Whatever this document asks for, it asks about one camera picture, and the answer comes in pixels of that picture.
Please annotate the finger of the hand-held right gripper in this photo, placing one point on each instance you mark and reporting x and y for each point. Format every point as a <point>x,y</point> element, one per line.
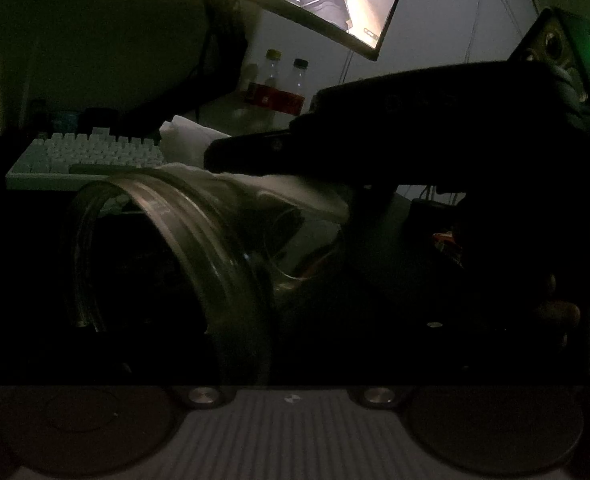
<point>255,152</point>

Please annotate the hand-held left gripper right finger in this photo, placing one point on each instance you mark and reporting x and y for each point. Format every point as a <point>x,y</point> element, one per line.
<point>432,334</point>

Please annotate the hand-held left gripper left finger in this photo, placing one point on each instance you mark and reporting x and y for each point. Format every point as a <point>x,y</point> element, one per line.
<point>89,340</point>

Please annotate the white tissue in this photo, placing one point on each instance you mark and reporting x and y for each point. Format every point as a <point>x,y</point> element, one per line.
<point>295,192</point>

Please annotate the clear glass jar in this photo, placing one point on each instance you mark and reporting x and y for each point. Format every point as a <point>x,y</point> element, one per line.
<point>210,245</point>

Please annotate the person's right hand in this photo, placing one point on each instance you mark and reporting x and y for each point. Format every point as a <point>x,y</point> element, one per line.
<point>557,310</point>

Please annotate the yellow cap plastic bottle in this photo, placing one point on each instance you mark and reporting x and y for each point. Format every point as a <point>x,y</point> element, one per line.
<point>264,82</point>

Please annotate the black cap plastic bottle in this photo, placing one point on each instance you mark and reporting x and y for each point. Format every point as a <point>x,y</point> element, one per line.
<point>294,90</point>

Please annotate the white computer keyboard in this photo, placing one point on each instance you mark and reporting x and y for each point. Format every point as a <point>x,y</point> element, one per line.
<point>90,160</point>

